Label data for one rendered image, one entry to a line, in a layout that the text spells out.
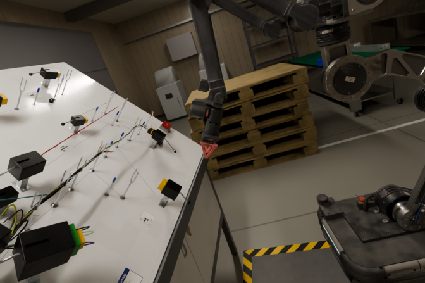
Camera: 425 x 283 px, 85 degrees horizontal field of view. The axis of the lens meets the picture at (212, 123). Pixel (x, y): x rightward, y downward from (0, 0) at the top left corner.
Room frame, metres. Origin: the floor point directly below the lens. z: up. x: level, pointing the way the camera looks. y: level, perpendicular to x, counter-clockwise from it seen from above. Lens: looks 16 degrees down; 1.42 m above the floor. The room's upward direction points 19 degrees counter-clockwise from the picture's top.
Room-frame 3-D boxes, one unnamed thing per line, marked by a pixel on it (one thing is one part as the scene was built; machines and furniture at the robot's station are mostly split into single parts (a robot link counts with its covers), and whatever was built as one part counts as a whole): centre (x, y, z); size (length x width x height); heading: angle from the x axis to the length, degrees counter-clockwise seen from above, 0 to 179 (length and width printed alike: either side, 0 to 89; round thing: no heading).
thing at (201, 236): (1.10, 0.21, 0.60); 0.55 x 0.03 x 0.39; 166
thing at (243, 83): (2.88, -0.46, 0.49); 1.39 x 0.96 x 0.99; 83
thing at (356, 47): (3.92, -2.27, 0.42); 2.31 x 0.91 x 0.84; 174
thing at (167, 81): (6.53, 0.81, 0.70); 0.69 x 0.59 x 1.40; 170
